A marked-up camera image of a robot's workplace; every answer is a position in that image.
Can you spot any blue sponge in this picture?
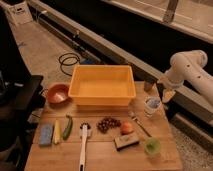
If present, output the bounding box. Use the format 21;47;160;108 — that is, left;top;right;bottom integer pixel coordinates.
39;124;53;146

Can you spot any black eraser block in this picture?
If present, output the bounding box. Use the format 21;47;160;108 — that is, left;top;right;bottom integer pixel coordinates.
114;134;139;151

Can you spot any peach fruit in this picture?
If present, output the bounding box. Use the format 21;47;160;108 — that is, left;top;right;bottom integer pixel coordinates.
120;121;134;135

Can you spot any green plastic cup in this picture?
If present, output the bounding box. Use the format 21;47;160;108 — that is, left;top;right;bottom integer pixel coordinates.
144;137;161;156

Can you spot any orange bowl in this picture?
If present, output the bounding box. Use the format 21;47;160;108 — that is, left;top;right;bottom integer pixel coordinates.
46;83;69;104

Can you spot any yellow corn cob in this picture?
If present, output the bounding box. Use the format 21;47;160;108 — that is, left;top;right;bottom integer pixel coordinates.
53;120;61;144

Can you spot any black coiled cable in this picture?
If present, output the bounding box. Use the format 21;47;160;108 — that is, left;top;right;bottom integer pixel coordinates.
58;52;82;77

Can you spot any yellow plastic tub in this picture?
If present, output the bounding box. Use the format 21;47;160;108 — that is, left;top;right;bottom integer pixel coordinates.
68;65;136;106

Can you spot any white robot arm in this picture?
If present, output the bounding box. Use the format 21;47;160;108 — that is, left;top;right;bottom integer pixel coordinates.
158;50;213;105

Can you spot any white box on floor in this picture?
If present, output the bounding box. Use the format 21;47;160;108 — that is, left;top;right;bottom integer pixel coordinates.
5;1;33;26

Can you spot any green cucumber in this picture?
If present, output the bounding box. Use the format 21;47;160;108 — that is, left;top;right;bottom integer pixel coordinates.
62;115;73;140

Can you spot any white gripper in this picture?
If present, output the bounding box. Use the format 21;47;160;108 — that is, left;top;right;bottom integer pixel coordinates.
157;76;176;103

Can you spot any metal fork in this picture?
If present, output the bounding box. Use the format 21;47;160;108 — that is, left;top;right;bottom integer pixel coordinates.
129;112;151;137

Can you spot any bunch of dark grapes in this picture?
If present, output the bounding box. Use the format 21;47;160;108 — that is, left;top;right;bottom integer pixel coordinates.
97;117;121;133

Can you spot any clear glass cup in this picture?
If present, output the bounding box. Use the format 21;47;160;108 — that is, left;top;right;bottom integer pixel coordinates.
144;97;161;117

